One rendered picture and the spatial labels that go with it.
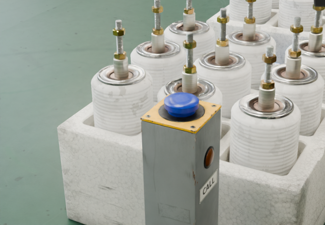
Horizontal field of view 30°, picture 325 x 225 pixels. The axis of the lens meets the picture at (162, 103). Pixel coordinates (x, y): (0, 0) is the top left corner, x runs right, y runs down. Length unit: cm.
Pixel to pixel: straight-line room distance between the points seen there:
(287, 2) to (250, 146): 57
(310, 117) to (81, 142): 35
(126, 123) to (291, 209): 28
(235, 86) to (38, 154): 47
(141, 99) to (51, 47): 88
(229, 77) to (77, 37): 95
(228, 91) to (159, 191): 29
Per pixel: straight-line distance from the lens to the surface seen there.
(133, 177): 92
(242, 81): 97
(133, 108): 92
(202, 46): 110
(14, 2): 222
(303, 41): 108
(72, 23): 195
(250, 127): 82
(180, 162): 69
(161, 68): 100
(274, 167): 85
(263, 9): 139
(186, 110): 67
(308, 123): 95
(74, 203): 103
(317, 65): 102
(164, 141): 68
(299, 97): 92
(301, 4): 134
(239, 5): 139
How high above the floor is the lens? 64
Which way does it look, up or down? 27 degrees down
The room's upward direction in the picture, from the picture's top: 1 degrees counter-clockwise
